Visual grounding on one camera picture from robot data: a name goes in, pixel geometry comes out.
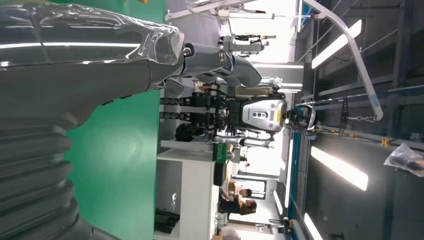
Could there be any black backpack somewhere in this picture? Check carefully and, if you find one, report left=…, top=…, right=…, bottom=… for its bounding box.
left=174, top=123, right=201, bottom=143

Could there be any green box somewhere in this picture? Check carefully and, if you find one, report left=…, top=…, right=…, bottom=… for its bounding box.
left=212, top=142, right=228, bottom=164

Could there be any white desk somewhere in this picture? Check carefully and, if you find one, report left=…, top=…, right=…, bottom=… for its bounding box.
left=153, top=149, right=229, bottom=240

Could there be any black silver humanoid robot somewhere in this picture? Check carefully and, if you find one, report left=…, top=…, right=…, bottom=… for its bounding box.
left=159, top=75, right=318, bottom=150

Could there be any person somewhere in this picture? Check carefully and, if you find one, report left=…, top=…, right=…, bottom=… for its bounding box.
left=219, top=186, right=253, bottom=201
left=218, top=195, right=258, bottom=217

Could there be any blue steel column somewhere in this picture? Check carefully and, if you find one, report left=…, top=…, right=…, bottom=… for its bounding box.
left=286, top=131, right=303, bottom=240

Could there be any long ceiling light panel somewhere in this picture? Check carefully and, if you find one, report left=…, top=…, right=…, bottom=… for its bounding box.
left=311, top=19, right=363, bottom=70

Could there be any clear plastic bag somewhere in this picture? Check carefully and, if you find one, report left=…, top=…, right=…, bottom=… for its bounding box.
left=383, top=142, right=424, bottom=178

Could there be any white metal gantry frame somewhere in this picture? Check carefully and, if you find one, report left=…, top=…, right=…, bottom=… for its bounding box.
left=164, top=0, right=384, bottom=123

